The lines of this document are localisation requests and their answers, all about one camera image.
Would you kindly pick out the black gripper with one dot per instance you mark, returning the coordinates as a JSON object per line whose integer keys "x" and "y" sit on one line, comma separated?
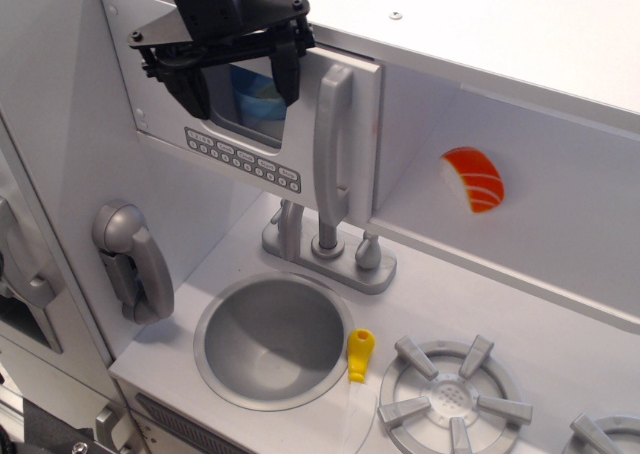
{"x": 203, "y": 33}

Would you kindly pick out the white toy microwave door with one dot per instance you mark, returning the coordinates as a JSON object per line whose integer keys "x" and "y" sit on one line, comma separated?
{"x": 321, "y": 156}

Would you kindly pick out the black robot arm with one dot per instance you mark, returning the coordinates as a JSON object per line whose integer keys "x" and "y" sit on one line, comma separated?
{"x": 199, "y": 34}

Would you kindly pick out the blue plastic bowl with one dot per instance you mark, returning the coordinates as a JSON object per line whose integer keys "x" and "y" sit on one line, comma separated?
{"x": 256, "y": 95}

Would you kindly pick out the grey toy faucet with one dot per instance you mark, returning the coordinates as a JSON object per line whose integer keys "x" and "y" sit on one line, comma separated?
{"x": 361, "y": 263}

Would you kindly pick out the orange salmon sushi toy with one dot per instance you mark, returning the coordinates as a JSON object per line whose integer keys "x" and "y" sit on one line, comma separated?
{"x": 473, "y": 178}

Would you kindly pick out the white toy kitchen cabinet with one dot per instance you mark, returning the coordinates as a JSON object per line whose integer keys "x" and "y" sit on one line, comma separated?
{"x": 547, "y": 89}

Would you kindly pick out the grey toy sink basin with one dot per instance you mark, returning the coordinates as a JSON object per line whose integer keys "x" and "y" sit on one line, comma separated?
{"x": 273, "y": 341}

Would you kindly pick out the grey toy stove burner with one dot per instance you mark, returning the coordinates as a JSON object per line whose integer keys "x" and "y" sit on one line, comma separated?
{"x": 451, "y": 397}

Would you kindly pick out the yellow handled toy knife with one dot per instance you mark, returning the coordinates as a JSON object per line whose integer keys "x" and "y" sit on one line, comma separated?
{"x": 362, "y": 400}

